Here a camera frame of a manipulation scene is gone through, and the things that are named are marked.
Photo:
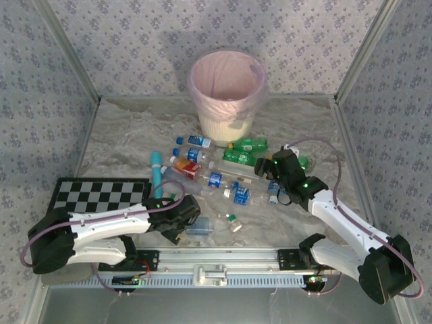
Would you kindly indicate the black right mount plate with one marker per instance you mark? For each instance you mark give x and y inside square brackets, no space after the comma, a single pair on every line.
[287,260]

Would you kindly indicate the teal flask with pink band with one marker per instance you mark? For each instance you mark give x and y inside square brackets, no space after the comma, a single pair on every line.
[157,172]

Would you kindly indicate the small blue clear bottle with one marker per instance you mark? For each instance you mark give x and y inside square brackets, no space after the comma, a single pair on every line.
[199,226]

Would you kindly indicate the Pepsi bottle blue cap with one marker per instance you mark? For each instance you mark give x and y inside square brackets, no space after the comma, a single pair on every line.
[194,154]

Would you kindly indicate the small bottle blue label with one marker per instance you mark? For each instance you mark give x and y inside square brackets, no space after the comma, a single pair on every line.
[273,187]

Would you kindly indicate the pink plastic bin liner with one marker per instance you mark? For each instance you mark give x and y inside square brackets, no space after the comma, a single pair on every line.
[216,84]

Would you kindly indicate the clear bottle blue white label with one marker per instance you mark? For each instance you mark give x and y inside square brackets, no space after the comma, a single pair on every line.
[241,195]

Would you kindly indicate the bluish Ganten bottle white cap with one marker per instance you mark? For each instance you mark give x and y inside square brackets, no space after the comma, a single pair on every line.
[184,184]

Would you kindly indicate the crushed green bottle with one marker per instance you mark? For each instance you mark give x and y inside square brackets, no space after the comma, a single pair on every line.
[238,157]

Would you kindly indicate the left circuit board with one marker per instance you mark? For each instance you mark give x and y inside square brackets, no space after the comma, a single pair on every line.
[126,281]

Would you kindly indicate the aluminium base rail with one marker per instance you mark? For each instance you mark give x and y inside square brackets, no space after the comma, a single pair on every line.
[219,256]

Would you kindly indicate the cream ribbed waste bin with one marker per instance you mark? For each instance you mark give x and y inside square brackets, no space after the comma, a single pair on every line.
[219,130]

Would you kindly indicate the black left mount plate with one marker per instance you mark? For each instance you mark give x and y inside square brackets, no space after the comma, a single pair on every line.
[152,260]

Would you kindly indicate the circuit board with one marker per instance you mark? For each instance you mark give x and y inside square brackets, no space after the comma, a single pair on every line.
[126,281]
[315,281]

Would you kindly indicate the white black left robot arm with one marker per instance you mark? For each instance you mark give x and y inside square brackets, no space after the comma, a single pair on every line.
[101,219]

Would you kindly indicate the grey metal latch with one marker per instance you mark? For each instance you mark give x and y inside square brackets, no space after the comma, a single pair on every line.
[209,274]

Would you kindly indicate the green bottle yellow cap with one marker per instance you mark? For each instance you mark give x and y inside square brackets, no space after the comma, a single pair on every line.
[249,144]

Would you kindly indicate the aluminium frame post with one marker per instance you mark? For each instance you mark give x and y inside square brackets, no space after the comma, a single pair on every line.
[67,50]
[366,50]

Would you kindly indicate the clear Pepsi bottle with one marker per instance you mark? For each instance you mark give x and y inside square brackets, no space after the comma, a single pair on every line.
[216,179]

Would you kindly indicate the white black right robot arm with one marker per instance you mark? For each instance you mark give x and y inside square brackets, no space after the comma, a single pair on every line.
[344,216]

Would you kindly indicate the small bottle with green cap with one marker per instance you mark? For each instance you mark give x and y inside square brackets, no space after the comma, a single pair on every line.
[236,227]

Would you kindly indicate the right circuit board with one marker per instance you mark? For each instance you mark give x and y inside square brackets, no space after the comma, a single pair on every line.
[315,281]

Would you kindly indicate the clear bottle light blue label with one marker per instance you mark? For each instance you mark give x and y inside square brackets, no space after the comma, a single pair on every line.
[197,141]

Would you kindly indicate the black grey checkerboard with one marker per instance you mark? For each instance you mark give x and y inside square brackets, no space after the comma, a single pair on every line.
[94,192]

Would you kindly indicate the bottle orange red label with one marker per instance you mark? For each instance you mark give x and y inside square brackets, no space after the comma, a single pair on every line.
[189,167]

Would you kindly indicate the green plastic bottle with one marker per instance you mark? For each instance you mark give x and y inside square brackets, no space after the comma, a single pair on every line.
[303,162]

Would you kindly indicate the black mount plate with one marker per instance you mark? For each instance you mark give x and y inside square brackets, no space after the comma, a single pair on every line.
[152,260]
[287,260]

